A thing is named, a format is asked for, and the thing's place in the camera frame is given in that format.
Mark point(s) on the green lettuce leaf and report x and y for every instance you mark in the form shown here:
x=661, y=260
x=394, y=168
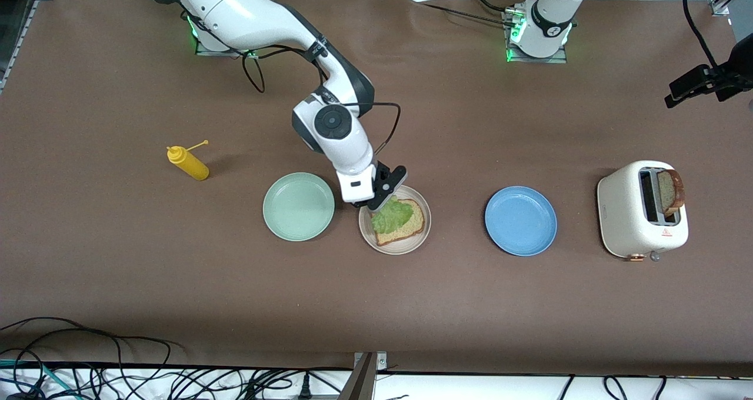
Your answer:
x=393, y=214

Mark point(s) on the brown toasted bread slice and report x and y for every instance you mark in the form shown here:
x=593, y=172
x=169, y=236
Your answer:
x=413, y=228
x=670, y=191

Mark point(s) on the yellow squeeze bottle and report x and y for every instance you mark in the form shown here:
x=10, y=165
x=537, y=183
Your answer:
x=191, y=166

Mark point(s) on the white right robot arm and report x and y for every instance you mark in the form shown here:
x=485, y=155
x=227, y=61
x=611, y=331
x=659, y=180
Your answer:
x=247, y=12

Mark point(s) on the beige plate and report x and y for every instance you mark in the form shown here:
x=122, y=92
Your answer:
x=406, y=249

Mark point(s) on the mint green plate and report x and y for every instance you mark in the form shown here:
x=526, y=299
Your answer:
x=299, y=207

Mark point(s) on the blue plate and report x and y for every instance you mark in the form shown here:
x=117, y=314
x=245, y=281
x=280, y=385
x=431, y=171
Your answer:
x=521, y=221

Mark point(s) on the brown table cover mat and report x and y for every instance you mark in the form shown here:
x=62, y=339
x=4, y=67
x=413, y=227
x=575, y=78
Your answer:
x=376, y=306

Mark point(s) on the white toaster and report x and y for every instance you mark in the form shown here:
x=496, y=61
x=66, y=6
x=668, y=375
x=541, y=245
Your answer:
x=617, y=212

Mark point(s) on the black power plug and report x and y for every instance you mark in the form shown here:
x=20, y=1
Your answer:
x=305, y=386

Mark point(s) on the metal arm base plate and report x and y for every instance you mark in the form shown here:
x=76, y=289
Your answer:
x=203, y=50
x=532, y=60

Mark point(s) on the aluminium table bracket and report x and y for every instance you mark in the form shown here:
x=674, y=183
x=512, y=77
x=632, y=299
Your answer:
x=367, y=364

